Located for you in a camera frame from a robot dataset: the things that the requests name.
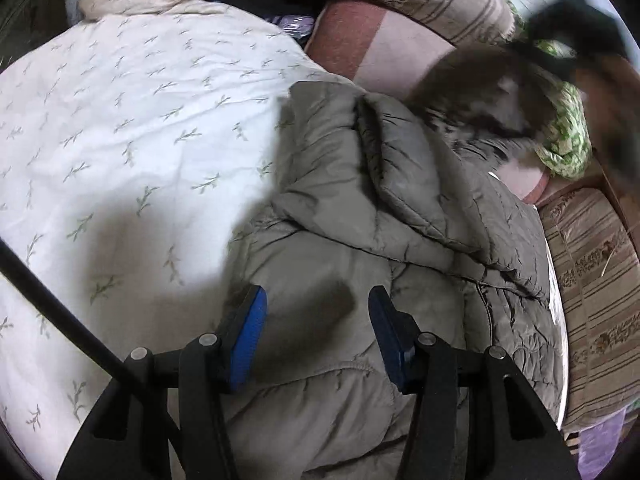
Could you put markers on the purple cloth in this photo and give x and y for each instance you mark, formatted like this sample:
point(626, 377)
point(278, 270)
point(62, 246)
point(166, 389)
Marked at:
point(607, 435)

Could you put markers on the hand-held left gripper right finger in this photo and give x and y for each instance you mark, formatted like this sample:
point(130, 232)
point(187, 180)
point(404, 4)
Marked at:
point(385, 320)

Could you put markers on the green patterned blanket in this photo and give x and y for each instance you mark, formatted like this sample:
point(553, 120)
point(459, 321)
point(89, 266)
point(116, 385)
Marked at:
point(567, 130)

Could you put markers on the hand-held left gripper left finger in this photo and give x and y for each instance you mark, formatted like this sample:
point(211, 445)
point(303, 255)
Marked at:
point(252, 317)

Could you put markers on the pink bed mat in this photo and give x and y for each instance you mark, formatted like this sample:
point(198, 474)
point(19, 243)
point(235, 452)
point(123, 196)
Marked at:
point(380, 45)

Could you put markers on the grey quilted jacket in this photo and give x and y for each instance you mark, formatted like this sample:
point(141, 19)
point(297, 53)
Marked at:
point(380, 240)

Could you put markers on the white leaf-print bed sheet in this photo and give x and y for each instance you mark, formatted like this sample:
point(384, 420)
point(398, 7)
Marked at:
point(130, 150)

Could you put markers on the clear plastic bag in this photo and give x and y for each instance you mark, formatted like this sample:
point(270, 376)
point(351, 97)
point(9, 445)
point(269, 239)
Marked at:
point(296, 26)

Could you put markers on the striped floral headboard cushion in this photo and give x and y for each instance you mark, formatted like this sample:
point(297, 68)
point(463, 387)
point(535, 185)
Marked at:
point(595, 280)

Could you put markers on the wooden headboard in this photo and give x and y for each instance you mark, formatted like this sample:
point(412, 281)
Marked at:
point(617, 200)

